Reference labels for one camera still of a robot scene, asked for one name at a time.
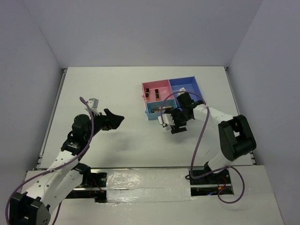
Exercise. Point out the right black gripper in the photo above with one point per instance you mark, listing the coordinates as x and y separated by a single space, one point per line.
176 129

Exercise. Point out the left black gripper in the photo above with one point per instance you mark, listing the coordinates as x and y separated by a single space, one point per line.
110 121

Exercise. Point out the long brown eyeshadow palette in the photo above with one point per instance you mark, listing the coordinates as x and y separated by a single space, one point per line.
164 108

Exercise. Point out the white pastel bottle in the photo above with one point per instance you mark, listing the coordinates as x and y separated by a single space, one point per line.
181 91

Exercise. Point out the black gold lipstick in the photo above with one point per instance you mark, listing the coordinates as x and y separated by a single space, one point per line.
157 95
147 94

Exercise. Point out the white spray bottle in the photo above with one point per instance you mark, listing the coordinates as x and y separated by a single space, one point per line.
167 127

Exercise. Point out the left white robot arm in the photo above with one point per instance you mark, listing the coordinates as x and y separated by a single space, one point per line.
36 204

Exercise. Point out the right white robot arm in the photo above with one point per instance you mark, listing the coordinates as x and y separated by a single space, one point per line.
235 135

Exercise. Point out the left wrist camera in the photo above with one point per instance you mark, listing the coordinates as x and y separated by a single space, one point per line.
93 105

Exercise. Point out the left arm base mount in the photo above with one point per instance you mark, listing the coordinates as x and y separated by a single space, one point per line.
94 187

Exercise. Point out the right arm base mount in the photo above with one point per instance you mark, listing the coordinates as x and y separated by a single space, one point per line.
210 184

